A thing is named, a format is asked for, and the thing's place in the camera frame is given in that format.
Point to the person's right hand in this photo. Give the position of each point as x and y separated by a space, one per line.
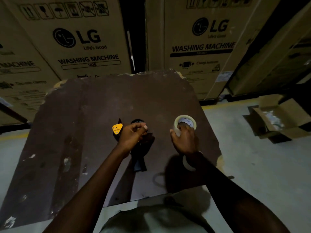
187 141

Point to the person's left hand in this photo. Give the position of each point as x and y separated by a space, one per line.
130 138

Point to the clear tape roll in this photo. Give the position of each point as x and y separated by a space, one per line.
188 118

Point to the yellow black tape dispenser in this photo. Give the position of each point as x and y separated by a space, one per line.
140 165

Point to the person's left forearm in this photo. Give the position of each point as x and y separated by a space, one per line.
90 191

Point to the person's right forearm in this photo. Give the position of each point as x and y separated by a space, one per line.
233 198

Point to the small open cardboard box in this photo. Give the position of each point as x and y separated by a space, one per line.
291 118

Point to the dark wooden pallet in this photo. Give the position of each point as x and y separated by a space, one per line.
213 100
14 128

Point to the pale green ribbed shirt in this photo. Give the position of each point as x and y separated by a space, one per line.
155 220

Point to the stack of large cardboard boxes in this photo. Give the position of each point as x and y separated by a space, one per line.
85 33

